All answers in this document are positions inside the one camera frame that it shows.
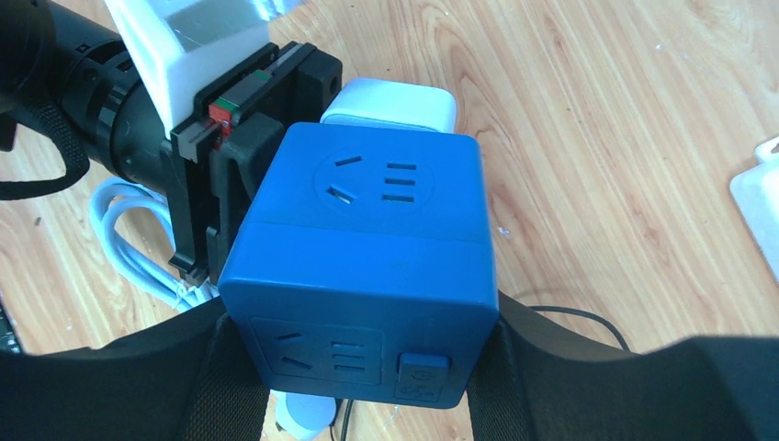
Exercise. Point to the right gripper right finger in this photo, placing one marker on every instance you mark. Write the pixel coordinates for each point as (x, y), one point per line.
(537, 380)

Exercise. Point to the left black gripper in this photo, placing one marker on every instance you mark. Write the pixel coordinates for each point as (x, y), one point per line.
(210, 166)

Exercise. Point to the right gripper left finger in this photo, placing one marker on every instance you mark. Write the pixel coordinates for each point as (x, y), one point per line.
(188, 378)

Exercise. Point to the dark blue cube adapter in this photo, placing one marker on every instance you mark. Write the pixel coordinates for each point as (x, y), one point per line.
(364, 266)

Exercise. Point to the white power strip blue USB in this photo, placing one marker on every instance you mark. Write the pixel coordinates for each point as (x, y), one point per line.
(755, 193)

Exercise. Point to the light blue power strip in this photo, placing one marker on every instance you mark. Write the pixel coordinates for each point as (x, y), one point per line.
(370, 102)

